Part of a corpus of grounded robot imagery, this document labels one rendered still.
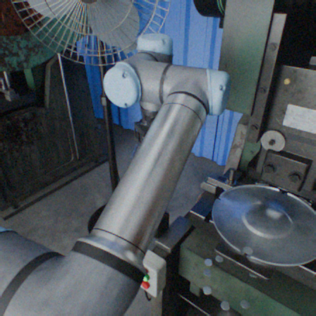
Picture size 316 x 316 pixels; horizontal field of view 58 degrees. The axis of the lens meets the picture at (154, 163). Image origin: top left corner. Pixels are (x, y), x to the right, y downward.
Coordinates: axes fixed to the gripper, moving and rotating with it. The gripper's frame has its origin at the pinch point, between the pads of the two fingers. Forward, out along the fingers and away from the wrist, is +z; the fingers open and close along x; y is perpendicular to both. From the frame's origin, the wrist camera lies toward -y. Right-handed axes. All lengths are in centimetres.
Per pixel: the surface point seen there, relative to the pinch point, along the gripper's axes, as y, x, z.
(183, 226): -3.2, -8.1, 23.0
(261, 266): -31.7, -9.3, 7.7
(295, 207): -22.2, -32.3, 8.5
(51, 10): 64, 8, -32
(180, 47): 126, -89, 8
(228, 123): 83, -106, 53
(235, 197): -10.9, -20.4, 8.8
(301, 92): -17.1, -25.2, -25.3
